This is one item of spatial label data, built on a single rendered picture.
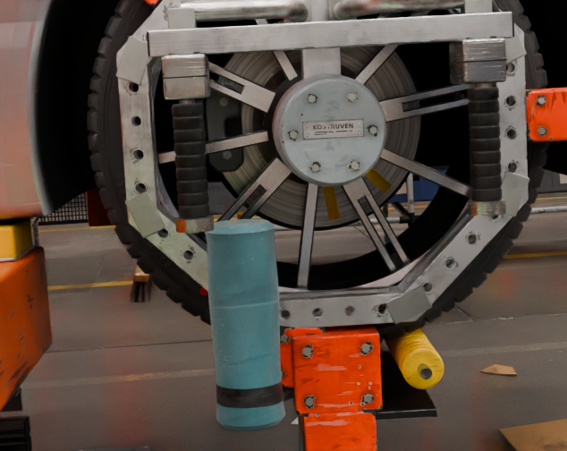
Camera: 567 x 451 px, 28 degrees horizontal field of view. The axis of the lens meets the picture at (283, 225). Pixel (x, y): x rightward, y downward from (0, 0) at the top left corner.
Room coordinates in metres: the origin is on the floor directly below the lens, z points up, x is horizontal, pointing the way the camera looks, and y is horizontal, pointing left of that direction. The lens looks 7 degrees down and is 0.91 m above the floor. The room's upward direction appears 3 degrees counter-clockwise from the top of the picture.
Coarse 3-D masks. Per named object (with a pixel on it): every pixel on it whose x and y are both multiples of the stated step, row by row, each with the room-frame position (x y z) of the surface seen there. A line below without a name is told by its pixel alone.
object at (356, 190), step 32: (160, 64) 1.58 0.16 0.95; (288, 64) 1.60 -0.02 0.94; (448, 64) 1.81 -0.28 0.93; (160, 96) 1.68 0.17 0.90; (256, 96) 1.60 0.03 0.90; (416, 96) 1.61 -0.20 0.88; (160, 128) 1.71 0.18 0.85; (160, 160) 1.60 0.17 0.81; (384, 160) 1.61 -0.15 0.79; (160, 192) 1.58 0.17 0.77; (352, 192) 1.60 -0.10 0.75; (448, 192) 1.73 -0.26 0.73; (384, 224) 1.60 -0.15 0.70; (416, 224) 1.79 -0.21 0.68; (448, 224) 1.61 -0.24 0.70; (384, 256) 1.60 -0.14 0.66; (416, 256) 1.60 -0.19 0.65; (288, 288) 1.58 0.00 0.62; (320, 288) 1.60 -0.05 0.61
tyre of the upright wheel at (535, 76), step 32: (128, 0) 1.58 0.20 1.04; (512, 0) 1.59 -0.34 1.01; (128, 32) 1.57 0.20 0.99; (96, 64) 1.58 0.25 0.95; (96, 96) 1.57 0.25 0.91; (96, 128) 1.57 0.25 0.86; (96, 160) 1.58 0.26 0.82; (544, 160) 1.59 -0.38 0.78; (128, 224) 1.57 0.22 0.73; (512, 224) 1.59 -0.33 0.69; (160, 256) 1.57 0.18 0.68; (480, 256) 1.59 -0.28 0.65; (160, 288) 1.58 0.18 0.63; (192, 288) 1.58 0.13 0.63; (448, 288) 1.58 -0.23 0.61
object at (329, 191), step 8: (368, 176) 1.70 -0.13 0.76; (376, 176) 1.70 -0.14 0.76; (376, 184) 1.70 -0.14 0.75; (384, 184) 1.70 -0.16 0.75; (328, 192) 1.69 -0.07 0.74; (384, 192) 1.70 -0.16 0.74; (328, 200) 1.69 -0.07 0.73; (328, 208) 1.69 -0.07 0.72; (336, 208) 1.69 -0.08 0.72; (336, 216) 1.69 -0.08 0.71
